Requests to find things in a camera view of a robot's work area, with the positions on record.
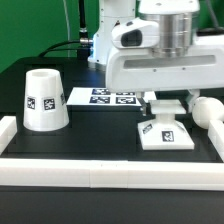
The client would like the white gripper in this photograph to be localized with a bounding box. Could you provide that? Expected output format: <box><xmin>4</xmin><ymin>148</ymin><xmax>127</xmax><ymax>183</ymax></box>
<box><xmin>105</xmin><ymin>46</ymin><xmax>224</xmax><ymax>116</ymax></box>

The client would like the white lamp base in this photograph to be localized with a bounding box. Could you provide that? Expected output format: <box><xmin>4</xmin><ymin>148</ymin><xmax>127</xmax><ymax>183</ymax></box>
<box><xmin>138</xmin><ymin>100</ymin><xmax>194</xmax><ymax>150</ymax></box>

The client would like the white lamp bulb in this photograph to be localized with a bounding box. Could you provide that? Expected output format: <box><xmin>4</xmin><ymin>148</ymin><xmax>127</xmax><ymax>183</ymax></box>
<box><xmin>192</xmin><ymin>97</ymin><xmax>224</xmax><ymax>129</ymax></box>

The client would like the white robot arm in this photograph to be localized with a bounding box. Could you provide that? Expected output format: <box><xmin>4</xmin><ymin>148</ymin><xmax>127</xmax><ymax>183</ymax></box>
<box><xmin>88</xmin><ymin>0</ymin><xmax>224</xmax><ymax>109</ymax></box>

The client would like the white lamp shade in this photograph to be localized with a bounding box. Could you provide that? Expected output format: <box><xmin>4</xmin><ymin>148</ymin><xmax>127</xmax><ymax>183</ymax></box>
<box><xmin>23</xmin><ymin>69</ymin><xmax>69</xmax><ymax>132</ymax></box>

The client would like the white marker sheet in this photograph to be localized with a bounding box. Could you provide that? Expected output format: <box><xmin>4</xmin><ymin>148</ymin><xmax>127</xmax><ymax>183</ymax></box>
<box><xmin>67</xmin><ymin>87</ymin><xmax>140</xmax><ymax>106</ymax></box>

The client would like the white right barrier wall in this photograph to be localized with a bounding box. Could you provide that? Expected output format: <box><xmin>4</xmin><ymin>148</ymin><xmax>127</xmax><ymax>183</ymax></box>
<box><xmin>208</xmin><ymin>120</ymin><xmax>224</xmax><ymax>162</ymax></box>

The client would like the white barrier wall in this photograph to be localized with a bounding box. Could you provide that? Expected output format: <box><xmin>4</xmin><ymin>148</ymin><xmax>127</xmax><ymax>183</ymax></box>
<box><xmin>208</xmin><ymin>120</ymin><xmax>224</xmax><ymax>162</ymax></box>
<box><xmin>0</xmin><ymin>158</ymin><xmax>224</xmax><ymax>191</ymax></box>
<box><xmin>0</xmin><ymin>116</ymin><xmax>17</xmax><ymax>155</ymax></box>

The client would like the black vertical hose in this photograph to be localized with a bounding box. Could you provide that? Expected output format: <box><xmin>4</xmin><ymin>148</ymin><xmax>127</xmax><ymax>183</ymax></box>
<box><xmin>77</xmin><ymin>0</ymin><xmax>89</xmax><ymax>41</ymax></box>

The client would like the black cable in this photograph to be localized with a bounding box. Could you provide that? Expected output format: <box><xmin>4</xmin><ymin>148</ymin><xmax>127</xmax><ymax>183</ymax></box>
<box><xmin>38</xmin><ymin>37</ymin><xmax>94</xmax><ymax>58</ymax></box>

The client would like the white front barrier wall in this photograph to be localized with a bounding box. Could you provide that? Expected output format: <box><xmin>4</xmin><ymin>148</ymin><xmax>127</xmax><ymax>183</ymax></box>
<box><xmin>0</xmin><ymin>158</ymin><xmax>224</xmax><ymax>191</ymax></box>

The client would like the white left barrier wall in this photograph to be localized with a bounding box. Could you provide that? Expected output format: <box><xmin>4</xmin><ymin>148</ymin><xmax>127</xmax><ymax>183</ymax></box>
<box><xmin>0</xmin><ymin>116</ymin><xmax>17</xmax><ymax>155</ymax></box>

